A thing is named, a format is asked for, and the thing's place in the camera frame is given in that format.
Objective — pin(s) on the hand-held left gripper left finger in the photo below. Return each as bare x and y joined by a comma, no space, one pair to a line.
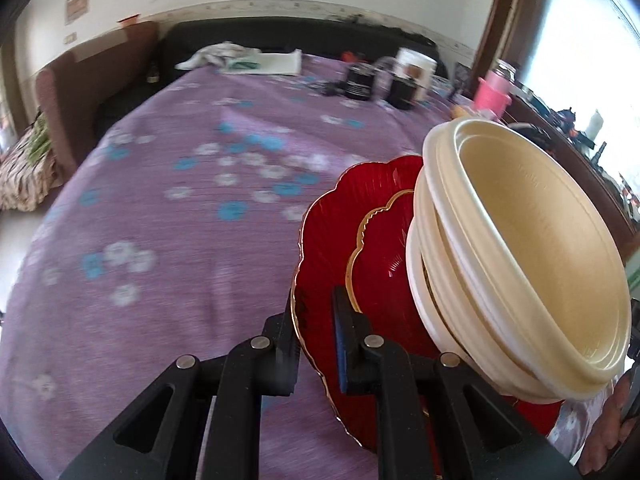
280,360

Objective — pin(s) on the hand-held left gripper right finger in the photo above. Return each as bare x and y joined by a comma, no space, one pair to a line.
344,355

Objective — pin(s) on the cream plastic bowl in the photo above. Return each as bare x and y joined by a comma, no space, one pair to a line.
525,220
414,270

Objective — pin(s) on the small red scalloped plate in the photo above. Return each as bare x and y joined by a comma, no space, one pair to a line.
385,250

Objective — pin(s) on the large red scalloped plate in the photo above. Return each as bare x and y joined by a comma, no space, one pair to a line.
330,240

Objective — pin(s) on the white plastic bowl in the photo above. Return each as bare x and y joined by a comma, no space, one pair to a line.
422,210

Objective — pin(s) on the person's right hand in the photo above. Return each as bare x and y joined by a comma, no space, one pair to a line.
605,435

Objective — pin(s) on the pile of dark tools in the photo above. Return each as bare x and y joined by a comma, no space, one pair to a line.
570,120

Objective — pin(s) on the black box with red label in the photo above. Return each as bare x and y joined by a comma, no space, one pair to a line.
402,92

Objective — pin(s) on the plastic bag of yellow food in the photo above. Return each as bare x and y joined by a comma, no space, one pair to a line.
460,111

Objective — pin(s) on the black power adapter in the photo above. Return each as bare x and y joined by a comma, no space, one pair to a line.
360,85

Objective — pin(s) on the pink thermos with knitted sleeve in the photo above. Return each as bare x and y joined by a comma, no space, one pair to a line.
490,92

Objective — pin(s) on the white plastic jar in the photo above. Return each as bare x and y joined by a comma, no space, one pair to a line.
420,67

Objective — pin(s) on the small red object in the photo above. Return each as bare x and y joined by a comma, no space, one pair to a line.
348,55

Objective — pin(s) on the white crumpled cloth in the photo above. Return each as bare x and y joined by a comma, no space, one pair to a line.
215,55

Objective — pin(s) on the small dark bottle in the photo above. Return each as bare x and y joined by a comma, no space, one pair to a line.
153,72

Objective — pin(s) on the striped patterned cushion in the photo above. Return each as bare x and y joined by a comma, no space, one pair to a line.
25,175

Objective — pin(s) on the brown armchair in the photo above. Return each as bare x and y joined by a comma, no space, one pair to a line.
65,110

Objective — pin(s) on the black sofa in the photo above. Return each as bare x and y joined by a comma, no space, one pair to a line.
225,32

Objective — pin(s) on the wooden window frame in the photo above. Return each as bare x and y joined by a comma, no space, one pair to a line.
500,10

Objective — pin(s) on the small orange wall notice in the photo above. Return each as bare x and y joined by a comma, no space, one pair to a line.
77,5

